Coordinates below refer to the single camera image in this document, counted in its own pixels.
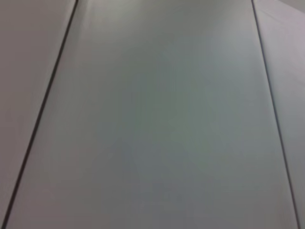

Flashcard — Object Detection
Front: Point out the white backdrop panel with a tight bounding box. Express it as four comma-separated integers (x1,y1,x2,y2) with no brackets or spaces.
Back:
0,0,79,224
4,0,301,229
252,0,305,226

